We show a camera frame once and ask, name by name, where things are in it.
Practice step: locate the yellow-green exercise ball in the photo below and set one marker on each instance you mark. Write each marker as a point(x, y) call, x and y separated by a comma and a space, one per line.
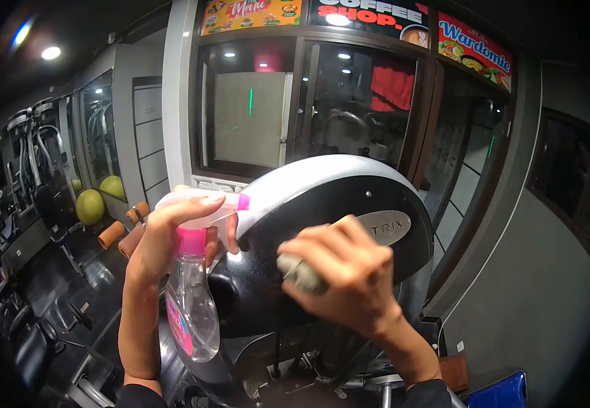
point(113, 186)
point(90, 206)

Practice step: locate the person's right fingers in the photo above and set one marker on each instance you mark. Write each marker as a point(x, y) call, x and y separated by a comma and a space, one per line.
point(320, 255)

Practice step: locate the black weight bench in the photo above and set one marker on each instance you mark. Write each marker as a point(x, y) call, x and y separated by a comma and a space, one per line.
point(35, 347)

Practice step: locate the yellow menu banner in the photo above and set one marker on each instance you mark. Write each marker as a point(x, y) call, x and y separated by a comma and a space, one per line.
point(251, 14)

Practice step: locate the person's left hand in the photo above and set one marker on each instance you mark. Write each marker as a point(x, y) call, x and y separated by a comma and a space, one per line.
point(160, 239)

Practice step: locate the orange padded gym bench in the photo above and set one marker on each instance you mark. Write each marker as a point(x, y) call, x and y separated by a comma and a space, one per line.
point(121, 232)

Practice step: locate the person's left thumb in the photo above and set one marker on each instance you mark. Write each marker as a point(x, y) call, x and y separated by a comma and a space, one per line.
point(200, 206)

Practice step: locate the black coffee banner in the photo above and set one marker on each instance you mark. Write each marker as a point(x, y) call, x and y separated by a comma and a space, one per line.
point(371, 20)

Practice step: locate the black silver exercise machine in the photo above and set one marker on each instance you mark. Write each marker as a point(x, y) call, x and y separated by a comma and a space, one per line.
point(315, 245)

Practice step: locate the grey weight machine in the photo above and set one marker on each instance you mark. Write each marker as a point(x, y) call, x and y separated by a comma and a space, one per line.
point(32, 153)

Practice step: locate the clear pink spray bottle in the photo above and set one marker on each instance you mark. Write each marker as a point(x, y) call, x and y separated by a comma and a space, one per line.
point(193, 285)

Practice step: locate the person's left fingers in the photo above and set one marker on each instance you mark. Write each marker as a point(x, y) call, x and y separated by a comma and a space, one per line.
point(211, 247)

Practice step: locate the large window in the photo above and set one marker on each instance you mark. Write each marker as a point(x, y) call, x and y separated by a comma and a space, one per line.
point(325, 107)

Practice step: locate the dark side window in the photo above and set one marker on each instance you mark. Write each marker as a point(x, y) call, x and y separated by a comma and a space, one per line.
point(573, 178)

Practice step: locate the wall mirror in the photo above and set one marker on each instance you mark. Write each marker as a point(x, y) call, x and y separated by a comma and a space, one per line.
point(100, 130)

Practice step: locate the person's left index finger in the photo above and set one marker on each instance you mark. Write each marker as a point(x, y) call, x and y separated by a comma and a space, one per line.
point(231, 232)

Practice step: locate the person's right hand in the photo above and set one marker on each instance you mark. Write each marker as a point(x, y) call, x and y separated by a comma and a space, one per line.
point(348, 275)

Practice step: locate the blue plastic chair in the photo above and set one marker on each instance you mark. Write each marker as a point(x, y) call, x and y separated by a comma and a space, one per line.
point(496, 392)

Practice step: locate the grey cleaning cloth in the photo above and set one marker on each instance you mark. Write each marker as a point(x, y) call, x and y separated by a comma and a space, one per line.
point(300, 273)

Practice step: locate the red noodle banner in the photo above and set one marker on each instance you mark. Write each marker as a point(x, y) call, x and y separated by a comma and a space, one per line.
point(473, 48)

